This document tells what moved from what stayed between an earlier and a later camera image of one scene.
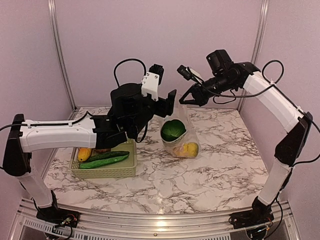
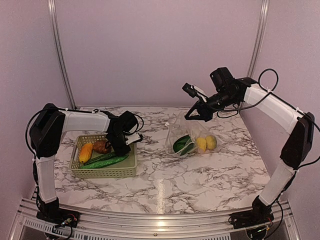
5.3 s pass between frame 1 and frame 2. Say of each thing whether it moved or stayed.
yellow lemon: moved
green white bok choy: moved
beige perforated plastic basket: stayed
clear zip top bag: moved
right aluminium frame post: stayed
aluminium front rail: stayed
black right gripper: moved
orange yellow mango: stayed
